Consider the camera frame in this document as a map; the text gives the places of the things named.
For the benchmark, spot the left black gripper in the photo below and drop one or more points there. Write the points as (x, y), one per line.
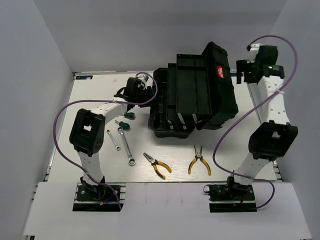
(148, 92)

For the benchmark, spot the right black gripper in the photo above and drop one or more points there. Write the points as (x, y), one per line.
(240, 63)

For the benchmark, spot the black plastic toolbox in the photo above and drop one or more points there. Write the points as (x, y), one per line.
(194, 93)

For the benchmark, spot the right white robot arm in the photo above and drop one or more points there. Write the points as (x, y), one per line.
(275, 135)

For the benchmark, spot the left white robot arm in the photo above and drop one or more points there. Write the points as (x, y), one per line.
(88, 130)

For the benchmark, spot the green orange stubby screwdriver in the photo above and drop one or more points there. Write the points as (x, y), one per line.
(129, 115)

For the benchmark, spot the short silver combination wrench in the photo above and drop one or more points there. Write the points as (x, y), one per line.
(117, 147)

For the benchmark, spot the long silver combination wrench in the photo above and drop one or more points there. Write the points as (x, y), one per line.
(131, 160)

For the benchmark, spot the left yellow needle-nose pliers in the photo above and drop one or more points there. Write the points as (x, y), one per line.
(155, 163)

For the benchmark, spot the yellow needle-nose pliers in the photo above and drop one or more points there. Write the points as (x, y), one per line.
(199, 157)
(155, 163)

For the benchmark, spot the right yellow needle-nose pliers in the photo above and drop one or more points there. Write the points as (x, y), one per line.
(199, 157)

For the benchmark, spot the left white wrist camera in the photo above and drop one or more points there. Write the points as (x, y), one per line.
(143, 80)

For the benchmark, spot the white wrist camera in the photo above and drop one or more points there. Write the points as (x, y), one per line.
(253, 48)
(143, 80)

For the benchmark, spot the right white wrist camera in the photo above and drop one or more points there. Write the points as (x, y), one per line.
(253, 48)

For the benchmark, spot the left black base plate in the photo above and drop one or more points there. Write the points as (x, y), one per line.
(86, 201)

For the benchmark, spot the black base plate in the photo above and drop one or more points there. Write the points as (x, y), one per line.
(222, 200)
(86, 201)

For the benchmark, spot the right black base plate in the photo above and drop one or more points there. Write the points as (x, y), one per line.
(222, 200)

